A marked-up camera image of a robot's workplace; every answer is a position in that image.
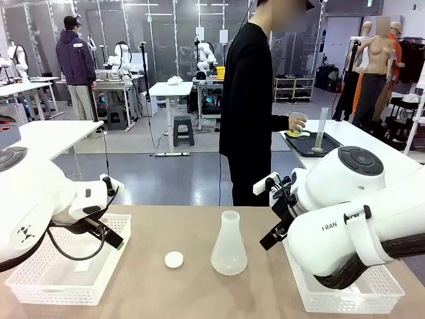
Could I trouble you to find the white computer tower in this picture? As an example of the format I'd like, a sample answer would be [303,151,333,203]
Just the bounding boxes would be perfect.
[139,91,159,118]

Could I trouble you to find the white metal rack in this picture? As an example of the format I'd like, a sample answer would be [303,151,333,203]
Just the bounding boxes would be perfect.
[403,71,425,157]

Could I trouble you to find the gray plastic stool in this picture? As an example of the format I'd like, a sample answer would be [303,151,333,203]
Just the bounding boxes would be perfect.
[172,115,196,148]
[106,105,128,131]

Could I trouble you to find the person's right forearm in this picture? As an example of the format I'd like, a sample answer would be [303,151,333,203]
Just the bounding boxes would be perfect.
[270,114,293,133]

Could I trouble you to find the person in black clothes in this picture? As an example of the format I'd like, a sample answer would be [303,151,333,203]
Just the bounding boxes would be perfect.
[218,0,308,207]

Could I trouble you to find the thin black hanging cable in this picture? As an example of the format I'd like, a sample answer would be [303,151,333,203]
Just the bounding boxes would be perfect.
[216,151,222,207]

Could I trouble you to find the white metal workbench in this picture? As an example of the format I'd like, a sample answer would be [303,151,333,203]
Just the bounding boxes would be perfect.
[192,76,226,130]
[94,68,144,131]

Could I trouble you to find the black camera tripod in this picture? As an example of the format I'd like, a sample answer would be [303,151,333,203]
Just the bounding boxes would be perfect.
[76,46,101,123]

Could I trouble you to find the mannequin in orange clothes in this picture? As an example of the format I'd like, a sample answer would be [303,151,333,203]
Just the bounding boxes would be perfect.
[386,21,406,84]

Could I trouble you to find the person's right hand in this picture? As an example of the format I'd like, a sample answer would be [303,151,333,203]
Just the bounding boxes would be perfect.
[287,114,305,134]

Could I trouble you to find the white shoe rack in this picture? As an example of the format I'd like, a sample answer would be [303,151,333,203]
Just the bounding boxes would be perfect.
[274,76,315,103]

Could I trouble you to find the white paper slip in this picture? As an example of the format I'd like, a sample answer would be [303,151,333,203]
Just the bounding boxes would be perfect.
[74,259,94,274]

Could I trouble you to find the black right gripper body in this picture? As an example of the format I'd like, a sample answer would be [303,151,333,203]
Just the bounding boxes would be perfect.
[270,191,300,241]

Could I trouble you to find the person in purple jacket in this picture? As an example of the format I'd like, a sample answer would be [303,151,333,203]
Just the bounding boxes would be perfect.
[55,15,98,121]

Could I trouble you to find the translucent plastic Erlenmeyer flask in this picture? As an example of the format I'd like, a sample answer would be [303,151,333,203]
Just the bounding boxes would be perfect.
[211,210,249,276]

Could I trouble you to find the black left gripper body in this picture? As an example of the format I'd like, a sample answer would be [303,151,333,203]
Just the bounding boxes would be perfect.
[49,207,111,235]

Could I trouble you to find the black pole stand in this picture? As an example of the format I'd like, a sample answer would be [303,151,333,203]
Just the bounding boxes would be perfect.
[139,41,153,118]

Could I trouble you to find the white perforated plastic basket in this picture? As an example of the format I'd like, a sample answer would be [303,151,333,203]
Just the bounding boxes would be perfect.
[5,214,132,306]
[282,237,406,314]

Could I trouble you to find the black stand with dark cloth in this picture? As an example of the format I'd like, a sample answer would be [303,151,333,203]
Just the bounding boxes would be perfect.
[331,38,362,122]

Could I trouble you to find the black plastic tray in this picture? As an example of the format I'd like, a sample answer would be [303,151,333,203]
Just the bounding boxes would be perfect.
[284,131,345,158]

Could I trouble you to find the gray storage box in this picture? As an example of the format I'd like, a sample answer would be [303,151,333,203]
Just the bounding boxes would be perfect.
[0,123,22,151]

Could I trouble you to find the rack of dark clothes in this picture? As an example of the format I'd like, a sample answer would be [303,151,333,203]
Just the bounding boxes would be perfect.
[397,37,425,84]

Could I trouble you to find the white round flask cap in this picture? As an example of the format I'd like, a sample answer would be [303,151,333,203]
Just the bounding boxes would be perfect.
[164,251,185,269]

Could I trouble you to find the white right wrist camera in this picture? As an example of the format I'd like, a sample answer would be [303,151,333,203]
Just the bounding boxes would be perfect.
[252,171,280,196]

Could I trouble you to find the clear plastic graduated cylinder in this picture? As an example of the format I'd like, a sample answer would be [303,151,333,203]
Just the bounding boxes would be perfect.
[313,107,330,154]

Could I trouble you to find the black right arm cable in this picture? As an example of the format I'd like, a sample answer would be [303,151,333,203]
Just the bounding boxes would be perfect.
[311,232,425,290]

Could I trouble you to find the clear plastic measuring beaker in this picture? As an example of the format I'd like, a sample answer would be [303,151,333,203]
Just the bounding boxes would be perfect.
[289,112,308,136]

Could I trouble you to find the bare mannequin with gray trousers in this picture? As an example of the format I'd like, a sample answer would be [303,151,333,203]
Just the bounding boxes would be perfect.
[351,31,398,130]

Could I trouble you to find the black luggage bags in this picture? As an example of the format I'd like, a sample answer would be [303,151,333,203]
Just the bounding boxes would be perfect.
[315,64,340,93]

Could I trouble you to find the white background table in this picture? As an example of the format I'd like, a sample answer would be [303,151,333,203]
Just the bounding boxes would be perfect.
[0,76,60,121]

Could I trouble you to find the white mannequin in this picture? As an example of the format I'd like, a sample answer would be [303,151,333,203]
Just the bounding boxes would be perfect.
[359,21,375,72]

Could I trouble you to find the white standing desk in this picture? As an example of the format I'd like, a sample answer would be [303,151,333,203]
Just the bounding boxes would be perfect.
[148,81,195,157]

